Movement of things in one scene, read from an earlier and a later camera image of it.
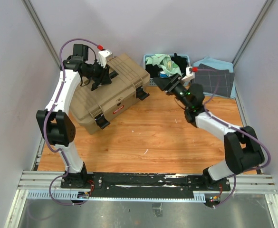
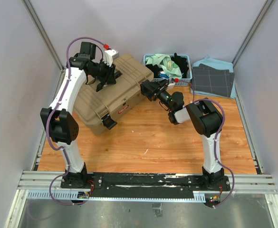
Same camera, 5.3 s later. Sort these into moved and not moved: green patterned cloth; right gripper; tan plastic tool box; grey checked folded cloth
Moved: tan plastic tool box; right gripper
Not moved: grey checked folded cloth; green patterned cloth
